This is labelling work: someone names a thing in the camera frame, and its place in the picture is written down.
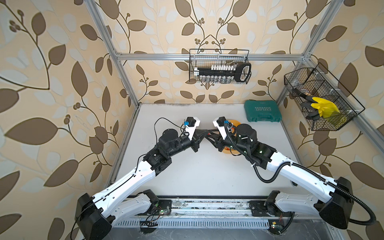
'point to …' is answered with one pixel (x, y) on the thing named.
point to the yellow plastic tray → (235, 123)
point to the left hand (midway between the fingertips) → (205, 129)
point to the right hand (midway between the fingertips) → (207, 133)
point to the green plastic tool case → (263, 110)
